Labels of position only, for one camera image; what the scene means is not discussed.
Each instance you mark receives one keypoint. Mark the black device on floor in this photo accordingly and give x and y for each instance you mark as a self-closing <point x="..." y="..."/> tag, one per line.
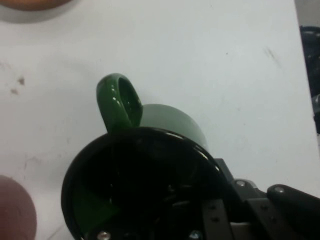
<point x="312" y="75"/>

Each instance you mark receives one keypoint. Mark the red enamel mug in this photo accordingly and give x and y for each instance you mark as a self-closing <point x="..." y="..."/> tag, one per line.
<point x="15" y="207"/>

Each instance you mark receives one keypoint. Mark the wooden mug tree stand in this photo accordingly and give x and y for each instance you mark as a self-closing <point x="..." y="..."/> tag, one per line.
<point x="30" y="4"/>

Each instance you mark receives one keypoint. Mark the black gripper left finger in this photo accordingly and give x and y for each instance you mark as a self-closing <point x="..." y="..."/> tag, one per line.
<point x="215" y="220"/>

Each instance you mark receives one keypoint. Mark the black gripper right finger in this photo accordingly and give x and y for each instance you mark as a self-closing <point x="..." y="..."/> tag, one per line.
<point x="287" y="212"/>

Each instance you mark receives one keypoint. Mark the green enamel mug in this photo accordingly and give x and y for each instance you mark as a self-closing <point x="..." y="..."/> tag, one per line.
<point x="115" y="107"/>

